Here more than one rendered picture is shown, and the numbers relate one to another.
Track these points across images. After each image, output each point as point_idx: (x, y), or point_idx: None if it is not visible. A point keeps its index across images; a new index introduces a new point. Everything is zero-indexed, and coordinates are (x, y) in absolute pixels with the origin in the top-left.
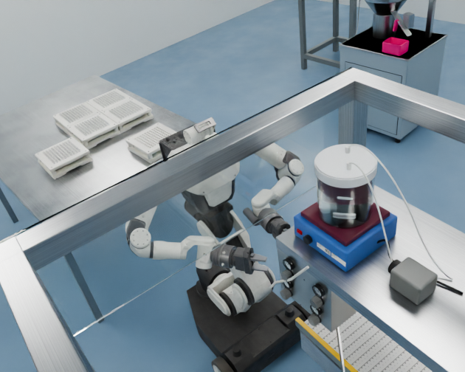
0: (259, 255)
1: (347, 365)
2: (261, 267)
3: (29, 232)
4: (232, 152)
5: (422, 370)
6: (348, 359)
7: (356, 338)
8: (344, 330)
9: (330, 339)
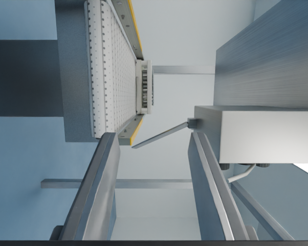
0: (222, 175)
1: (140, 125)
2: (111, 175)
3: None
4: None
5: (133, 77)
6: (127, 115)
7: (125, 90)
8: (122, 92)
9: (122, 114)
